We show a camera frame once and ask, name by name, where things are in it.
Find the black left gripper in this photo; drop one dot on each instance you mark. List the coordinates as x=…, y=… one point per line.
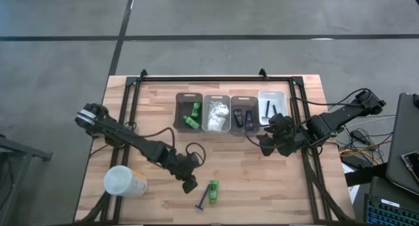
x=183, y=167

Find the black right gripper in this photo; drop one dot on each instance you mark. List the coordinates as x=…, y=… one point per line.
x=289, y=137

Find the dark blue squeeze tube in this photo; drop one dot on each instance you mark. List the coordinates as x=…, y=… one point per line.
x=238, y=118
x=249, y=118

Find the dark disposable razor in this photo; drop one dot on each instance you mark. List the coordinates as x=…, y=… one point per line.
x=275, y=109
x=267, y=108

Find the clear bag with black writing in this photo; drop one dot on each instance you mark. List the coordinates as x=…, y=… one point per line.
x=216, y=124

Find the clear plastic bag of cotton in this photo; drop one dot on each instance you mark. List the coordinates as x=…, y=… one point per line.
x=221, y=108

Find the green plastic bottle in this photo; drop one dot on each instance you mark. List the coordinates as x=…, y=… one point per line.
x=196, y=110
x=191, y=122
x=213, y=191

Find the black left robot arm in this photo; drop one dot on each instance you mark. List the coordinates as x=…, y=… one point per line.
x=131, y=139

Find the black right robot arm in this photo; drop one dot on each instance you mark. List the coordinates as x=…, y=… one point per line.
x=340, y=116

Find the blue disposable razor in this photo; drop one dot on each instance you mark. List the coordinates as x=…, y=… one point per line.
x=199, y=207

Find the white plastic bin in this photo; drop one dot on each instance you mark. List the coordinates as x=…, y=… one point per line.
x=281, y=100

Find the dark grey plastic bin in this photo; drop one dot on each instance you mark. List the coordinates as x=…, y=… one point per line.
x=239, y=103
x=180, y=101

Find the white cylindrical tub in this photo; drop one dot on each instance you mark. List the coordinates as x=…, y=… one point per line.
x=122, y=181

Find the pale translucent plastic bin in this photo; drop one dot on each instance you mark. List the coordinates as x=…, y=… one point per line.
x=206, y=100

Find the black power adapter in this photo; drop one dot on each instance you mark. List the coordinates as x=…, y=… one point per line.
x=358, y=136

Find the grey laptop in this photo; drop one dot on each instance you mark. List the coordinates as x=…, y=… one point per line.
x=402, y=127

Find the backlit black keyboard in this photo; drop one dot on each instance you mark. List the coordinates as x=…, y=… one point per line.
x=389, y=216

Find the black smartphone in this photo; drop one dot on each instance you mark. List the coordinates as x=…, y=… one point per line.
x=412, y=163

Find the grey metal floor stand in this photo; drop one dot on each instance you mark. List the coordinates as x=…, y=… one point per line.
x=19, y=149

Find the black metal rig frame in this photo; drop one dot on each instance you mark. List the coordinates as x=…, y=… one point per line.
x=212, y=79

